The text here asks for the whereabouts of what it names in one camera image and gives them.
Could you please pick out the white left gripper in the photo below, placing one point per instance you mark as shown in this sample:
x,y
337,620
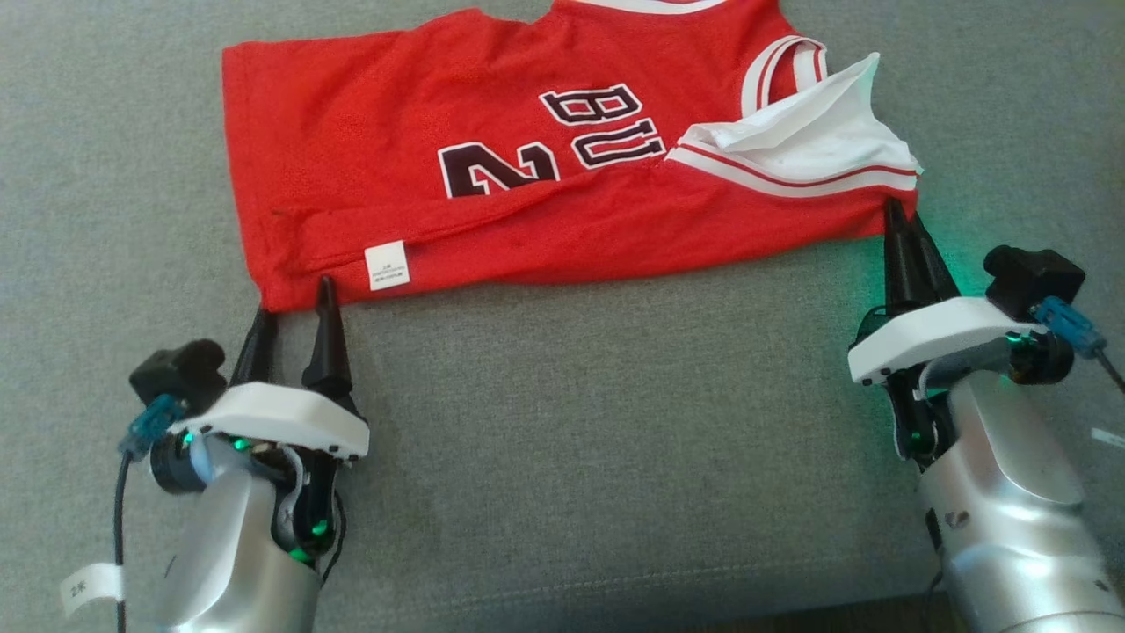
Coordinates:
x,y
272,418

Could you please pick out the red and white basketball jersey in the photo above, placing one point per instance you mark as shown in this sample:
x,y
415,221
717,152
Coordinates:
x,y
527,158

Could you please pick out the grey fabric sofa cushion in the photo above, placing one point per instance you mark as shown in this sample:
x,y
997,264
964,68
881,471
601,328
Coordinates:
x,y
615,440

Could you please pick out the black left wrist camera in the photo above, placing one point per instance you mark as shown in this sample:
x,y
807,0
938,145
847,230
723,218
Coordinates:
x,y
176,374

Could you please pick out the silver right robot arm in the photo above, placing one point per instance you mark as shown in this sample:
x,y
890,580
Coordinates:
x,y
1011,519

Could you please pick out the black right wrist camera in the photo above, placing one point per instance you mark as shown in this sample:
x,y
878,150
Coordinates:
x,y
1033,277

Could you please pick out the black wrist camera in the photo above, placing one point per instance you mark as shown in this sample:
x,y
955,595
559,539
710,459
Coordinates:
x,y
176,374
1033,277

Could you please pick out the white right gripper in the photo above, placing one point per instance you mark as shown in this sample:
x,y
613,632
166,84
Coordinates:
x,y
932,338

